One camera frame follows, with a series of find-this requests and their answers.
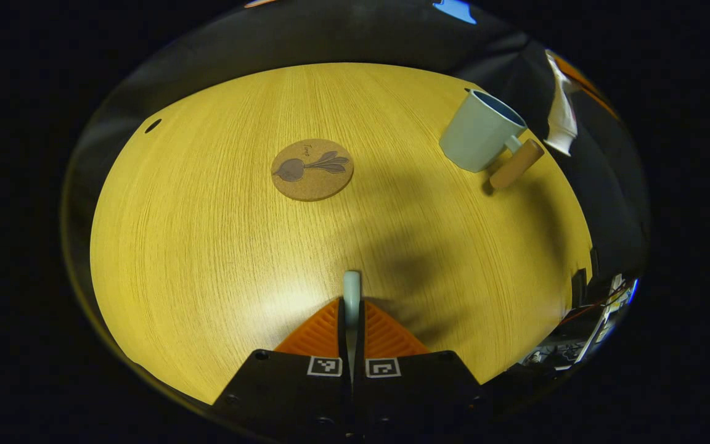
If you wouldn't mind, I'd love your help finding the pale green cup wooden handle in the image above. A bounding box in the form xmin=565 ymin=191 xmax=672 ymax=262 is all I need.
xmin=439 ymin=89 xmax=545 ymax=190

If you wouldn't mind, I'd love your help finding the white toothpaste tube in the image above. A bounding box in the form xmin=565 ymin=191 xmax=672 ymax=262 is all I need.
xmin=543 ymin=52 xmax=579 ymax=157

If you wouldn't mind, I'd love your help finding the tangled cables and equipment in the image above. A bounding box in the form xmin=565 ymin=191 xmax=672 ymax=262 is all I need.
xmin=521 ymin=274 xmax=639 ymax=371

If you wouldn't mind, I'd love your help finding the pale green toothbrush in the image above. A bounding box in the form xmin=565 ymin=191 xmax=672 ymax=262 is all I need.
xmin=343 ymin=270 xmax=362 ymax=377

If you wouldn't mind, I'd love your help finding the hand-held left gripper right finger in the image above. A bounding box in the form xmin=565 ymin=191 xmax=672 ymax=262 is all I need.
xmin=355 ymin=299 xmax=491 ymax=432

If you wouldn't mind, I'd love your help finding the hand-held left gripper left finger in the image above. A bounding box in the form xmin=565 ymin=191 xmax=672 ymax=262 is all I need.
xmin=213 ymin=297 xmax=351 ymax=432

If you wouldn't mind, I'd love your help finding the round cork coaster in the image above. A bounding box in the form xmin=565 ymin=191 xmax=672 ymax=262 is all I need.
xmin=271 ymin=139 xmax=354 ymax=202

